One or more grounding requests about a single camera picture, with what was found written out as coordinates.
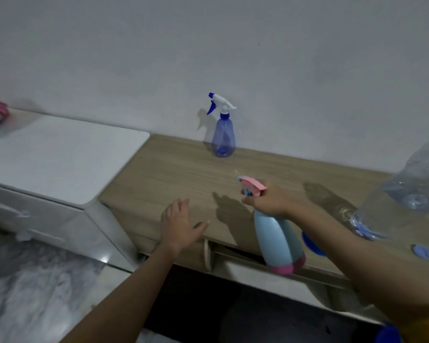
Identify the large clear plastic bottle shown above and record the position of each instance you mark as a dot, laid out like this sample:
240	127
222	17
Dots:
396	207

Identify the person's left hand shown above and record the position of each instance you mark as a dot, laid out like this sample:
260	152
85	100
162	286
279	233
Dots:
177	230

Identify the blue garment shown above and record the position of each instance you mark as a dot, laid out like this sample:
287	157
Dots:
388	335

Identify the person's left forearm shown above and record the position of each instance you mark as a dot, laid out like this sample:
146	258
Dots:
128	300

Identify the small blue bottle cap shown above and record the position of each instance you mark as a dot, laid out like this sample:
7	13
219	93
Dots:
422	252

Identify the person's left thumb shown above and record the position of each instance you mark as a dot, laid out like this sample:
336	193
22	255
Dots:
201	226

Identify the person's right forearm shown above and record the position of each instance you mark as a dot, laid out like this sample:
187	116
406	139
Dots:
361	260

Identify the wooden desk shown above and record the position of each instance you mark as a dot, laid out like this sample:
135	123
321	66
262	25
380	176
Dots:
178	167

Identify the transparent blue spray bottle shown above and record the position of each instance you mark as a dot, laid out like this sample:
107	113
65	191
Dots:
223	137

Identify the light blue pink spray bottle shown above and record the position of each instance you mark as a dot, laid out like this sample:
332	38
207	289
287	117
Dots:
277	239

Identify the yellow sleeve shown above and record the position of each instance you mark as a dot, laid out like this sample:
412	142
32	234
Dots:
423	330

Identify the person's right fingers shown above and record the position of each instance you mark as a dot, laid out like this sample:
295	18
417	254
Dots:
253	201

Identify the white cabinet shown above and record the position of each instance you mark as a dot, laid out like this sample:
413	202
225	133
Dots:
57	157

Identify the blue round lid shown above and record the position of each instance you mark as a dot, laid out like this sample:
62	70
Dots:
311	245

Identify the person's right hand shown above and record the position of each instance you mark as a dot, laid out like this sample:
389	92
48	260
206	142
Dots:
273	203

